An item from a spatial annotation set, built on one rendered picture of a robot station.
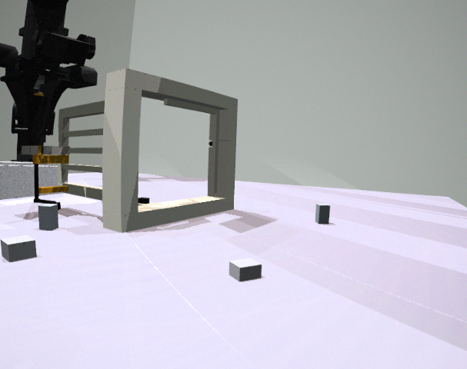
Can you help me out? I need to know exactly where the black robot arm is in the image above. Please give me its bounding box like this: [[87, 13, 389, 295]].
[[11, 0, 96, 162]]

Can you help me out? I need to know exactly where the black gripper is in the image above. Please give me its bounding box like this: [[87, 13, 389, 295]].
[[0, 15, 98, 129]]

